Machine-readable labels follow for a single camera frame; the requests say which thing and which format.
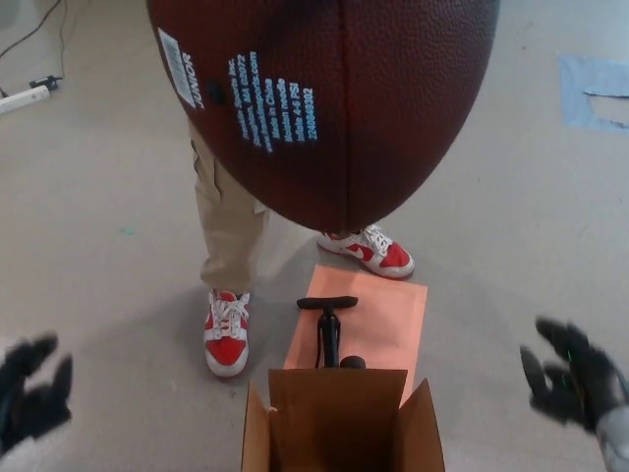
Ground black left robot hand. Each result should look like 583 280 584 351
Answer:
0 333 75 451

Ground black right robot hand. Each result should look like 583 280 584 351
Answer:
519 317 629 435

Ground brown junior football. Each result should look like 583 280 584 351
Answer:
145 0 502 233

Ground person's right red white sneaker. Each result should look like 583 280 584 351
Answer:
203 288 252 379

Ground person's red white sneaker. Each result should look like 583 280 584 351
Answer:
203 288 252 379
316 224 416 279

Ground person's left red white sneaker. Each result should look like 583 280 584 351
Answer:
316 224 416 279

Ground person in khaki trousers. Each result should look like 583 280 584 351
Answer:
189 117 270 295

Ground brown cardboard box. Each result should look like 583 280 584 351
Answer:
240 367 446 472

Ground black hand air pump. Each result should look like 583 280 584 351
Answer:
296 296 368 371

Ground blue torn floor sheet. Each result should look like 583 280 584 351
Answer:
558 52 629 132

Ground white power strip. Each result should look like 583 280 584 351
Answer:
0 86 53 115

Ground black power adapter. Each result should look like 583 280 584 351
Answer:
29 74 64 92

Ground thin black cable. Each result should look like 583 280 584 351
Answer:
52 0 68 80
0 0 56 59

